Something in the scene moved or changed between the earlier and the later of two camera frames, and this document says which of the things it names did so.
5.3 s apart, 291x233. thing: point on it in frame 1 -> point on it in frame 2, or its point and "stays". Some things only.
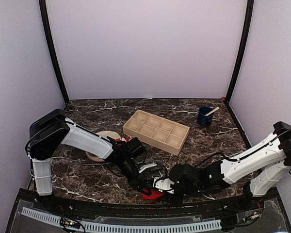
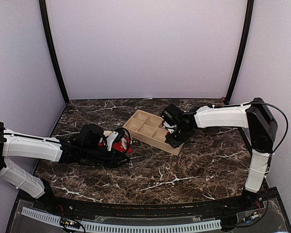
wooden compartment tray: x=164 y=134 stays
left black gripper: x=139 y=180 -> x=113 y=160
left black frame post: x=44 y=9 stays
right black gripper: x=177 y=201 -> x=174 y=143
